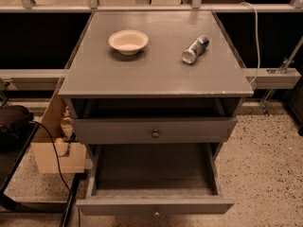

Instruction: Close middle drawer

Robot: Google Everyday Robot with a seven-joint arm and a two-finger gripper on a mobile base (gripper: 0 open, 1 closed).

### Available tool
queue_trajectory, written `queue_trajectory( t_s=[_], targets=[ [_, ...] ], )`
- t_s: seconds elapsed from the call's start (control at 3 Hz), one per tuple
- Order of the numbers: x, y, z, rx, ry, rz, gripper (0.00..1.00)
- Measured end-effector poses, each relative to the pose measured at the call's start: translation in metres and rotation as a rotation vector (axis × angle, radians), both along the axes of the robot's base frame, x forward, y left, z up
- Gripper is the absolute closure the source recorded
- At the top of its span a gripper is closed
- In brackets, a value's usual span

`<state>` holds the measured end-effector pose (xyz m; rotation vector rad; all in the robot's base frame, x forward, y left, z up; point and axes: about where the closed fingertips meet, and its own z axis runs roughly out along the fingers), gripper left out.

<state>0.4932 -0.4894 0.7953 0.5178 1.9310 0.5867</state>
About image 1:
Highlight cardboard box with items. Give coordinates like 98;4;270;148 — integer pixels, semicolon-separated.
31;92;86;173

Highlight black bag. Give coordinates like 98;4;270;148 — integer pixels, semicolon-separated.
0;105;33;133

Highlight black side table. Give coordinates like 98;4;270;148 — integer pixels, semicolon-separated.
0;121;86;227

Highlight white hanging cable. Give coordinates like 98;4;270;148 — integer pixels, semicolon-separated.
240;1;261;85

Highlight black cable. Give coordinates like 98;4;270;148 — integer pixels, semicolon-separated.
28;120;81;227

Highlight grey wooden drawer cabinet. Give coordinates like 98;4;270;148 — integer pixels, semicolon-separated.
58;10;255;163

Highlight grey top drawer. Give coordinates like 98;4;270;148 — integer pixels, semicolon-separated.
73;117;237;145

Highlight metal rail frame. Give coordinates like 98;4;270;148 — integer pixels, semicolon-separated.
0;0;303;92

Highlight silver blue drink can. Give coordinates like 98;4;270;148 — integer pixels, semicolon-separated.
182;35;209;64

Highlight grey drawer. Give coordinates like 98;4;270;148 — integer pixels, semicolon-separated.
73;117;237;145
77;144;234;216

